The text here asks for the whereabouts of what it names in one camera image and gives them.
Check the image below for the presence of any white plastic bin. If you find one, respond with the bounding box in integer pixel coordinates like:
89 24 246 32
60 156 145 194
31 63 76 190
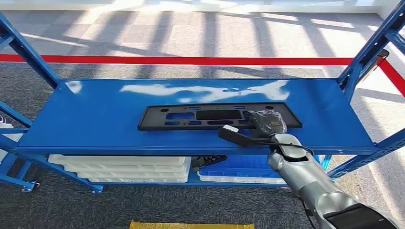
197 172 287 185

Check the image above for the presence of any black mechanical part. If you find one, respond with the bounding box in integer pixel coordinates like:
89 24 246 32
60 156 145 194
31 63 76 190
191 155 228 173

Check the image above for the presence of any blue plastic bin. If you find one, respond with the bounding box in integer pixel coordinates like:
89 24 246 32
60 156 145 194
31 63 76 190
198 155 282 177

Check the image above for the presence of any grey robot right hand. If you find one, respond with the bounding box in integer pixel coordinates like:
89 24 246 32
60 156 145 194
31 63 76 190
245 109 288 138

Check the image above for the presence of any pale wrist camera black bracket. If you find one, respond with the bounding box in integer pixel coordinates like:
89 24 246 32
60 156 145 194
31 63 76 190
217 124 276 148

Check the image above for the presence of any white plastic container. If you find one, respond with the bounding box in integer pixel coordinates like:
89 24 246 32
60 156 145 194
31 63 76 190
0 122 23 163

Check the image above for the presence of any blue metal shelf rack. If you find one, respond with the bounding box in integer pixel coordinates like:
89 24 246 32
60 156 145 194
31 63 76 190
0 0 405 194

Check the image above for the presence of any red floor tape line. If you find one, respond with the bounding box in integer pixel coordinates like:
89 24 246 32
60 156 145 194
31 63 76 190
0 54 405 97

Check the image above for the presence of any black plastic panel part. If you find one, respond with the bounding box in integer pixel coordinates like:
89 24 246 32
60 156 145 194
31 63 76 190
138 102 303 132

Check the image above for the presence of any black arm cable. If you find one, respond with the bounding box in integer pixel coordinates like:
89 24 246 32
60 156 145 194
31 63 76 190
253 140 315 156

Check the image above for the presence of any yellow floor tape square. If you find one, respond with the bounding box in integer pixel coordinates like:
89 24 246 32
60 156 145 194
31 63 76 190
129 220 255 229

